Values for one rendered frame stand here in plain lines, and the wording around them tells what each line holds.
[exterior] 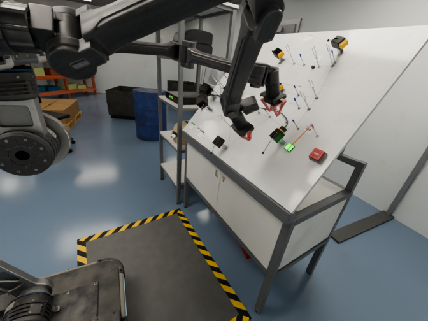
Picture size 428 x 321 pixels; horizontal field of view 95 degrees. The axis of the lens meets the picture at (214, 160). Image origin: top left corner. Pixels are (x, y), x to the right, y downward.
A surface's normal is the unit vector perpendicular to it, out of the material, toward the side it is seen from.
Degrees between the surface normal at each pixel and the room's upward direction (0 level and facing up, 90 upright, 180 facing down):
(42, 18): 45
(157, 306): 0
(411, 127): 90
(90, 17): 55
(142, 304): 0
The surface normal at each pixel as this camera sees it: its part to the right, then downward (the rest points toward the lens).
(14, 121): 0.43, 0.44
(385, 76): -0.60, -0.43
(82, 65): 0.23, 0.94
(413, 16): -0.90, 0.11
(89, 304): 0.10, -0.89
